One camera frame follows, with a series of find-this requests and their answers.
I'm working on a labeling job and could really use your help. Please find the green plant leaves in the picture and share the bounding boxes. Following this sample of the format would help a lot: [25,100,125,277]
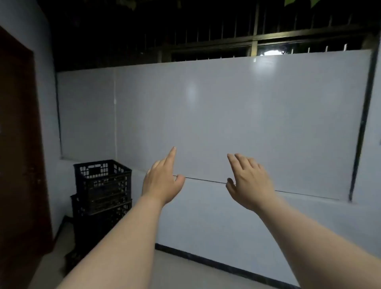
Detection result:
[284,0,321,8]

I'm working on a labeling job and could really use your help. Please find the black vertical pipe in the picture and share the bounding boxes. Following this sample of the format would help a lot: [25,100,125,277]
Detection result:
[348,49,381,203]

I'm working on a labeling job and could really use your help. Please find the small white wall panel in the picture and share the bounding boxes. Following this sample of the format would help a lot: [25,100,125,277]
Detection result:
[56,67,117,164]

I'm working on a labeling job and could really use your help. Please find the person's left forearm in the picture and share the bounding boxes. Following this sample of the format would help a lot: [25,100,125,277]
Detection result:
[56,195,165,289]

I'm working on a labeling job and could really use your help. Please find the person's right forearm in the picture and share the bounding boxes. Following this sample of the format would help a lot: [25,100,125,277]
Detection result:
[253,193,381,289]

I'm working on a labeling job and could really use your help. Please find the person's left hand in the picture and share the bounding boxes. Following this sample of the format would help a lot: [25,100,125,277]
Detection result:
[141,146,186,208]

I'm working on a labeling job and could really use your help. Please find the brown wooden door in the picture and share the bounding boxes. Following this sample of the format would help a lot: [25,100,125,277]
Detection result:
[0,25,55,289]

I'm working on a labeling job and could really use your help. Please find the person's right hand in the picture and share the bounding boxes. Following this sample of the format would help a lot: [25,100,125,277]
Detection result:
[225,153,279,213]

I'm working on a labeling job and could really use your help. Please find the dark metal window grille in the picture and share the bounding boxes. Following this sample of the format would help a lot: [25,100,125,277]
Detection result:
[142,3,381,63]

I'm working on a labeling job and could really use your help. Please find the large white wall panel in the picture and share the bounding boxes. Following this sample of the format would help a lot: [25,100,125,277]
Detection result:
[114,49,373,202]

